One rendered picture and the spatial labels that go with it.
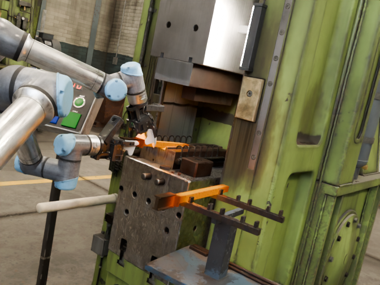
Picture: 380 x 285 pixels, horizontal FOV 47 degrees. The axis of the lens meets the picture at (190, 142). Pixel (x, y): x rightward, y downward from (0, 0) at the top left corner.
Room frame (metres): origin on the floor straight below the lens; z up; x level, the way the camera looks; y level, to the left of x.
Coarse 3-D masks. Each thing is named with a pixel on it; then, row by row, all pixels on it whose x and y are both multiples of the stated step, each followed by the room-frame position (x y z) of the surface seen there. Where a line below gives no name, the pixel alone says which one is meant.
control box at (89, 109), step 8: (80, 88) 2.06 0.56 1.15; (80, 96) 2.04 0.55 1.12; (88, 96) 2.03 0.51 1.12; (72, 104) 2.02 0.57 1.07; (88, 104) 2.01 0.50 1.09; (96, 104) 2.04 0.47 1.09; (80, 112) 1.99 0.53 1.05; (88, 112) 1.99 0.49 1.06; (96, 112) 2.05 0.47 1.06; (80, 120) 1.97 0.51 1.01; (88, 120) 1.99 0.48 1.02; (40, 128) 2.04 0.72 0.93; (48, 128) 2.00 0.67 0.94; (56, 128) 1.97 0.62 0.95; (64, 128) 1.95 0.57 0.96; (72, 128) 1.95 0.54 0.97; (80, 128) 1.95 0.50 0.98; (88, 128) 2.00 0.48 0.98
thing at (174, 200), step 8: (168, 192) 1.34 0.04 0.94; (184, 192) 1.42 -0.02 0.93; (192, 192) 1.44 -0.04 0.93; (200, 192) 1.46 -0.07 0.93; (208, 192) 1.51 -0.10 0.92; (216, 192) 1.56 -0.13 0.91; (160, 200) 1.28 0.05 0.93; (168, 200) 1.32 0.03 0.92; (176, 200) 1.33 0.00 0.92; (184, 200) 1.38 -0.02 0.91; (152, 208) 1.28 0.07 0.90; (160, 208) 1.28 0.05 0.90; (168, 208) 1.31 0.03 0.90
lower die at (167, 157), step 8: (192, 144) 2.03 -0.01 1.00; (200, 144) 2.08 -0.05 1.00; (208, 144) 2.13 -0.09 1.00; (144, 152) 1.89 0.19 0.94; (152, 152) 1.86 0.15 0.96; (160, 152) 1.84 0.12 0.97; (168, 152) 1.81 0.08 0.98; (176, 152) 1.79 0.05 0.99; (184, 152) 1.83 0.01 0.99; (192, 152) 1.88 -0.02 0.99; (208, 152) 1.97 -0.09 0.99; (216, 152) 2.03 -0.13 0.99; (224, 152) 2.08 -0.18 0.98; (152, 160) 1.86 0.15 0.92; (160, 160) 1.83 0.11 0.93; (168, 160) 1.81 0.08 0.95; (176, 168) 1.81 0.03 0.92
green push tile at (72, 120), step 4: (72, 112) 1.99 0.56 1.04; (68, 116) 1.98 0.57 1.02; (72, 116) 1.97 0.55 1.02; (76, 116) 1.97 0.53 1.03; (80, 116) 1.98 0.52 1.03; (64, 120) 1.97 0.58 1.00; (68, 120) 1.96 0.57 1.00; (72, 120) 1.96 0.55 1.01; (76, 120) 1.96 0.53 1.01; (64, 124) 1.96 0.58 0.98; (68, 124) 1.95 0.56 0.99; (72, 124) 1.95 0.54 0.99; (76, 124) 1.95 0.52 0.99
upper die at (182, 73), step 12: (168, 60) 1.87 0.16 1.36; (156, 72) 1.90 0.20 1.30; (168, 72) 1.86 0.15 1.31; (180, 72) 1.82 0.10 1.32; (192, 72) 1.79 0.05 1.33; (204, 72) 1.85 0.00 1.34; (216, 72) 1.92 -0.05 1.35; (228, 72) 2.00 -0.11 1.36; (180, 84) 1.82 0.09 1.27; (192, 84) 1.80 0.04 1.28; (204, 84) 1.87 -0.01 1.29; (216, 84) 1.94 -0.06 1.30; (228, 84) 2.01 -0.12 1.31; (240, 84) 2.09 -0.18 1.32
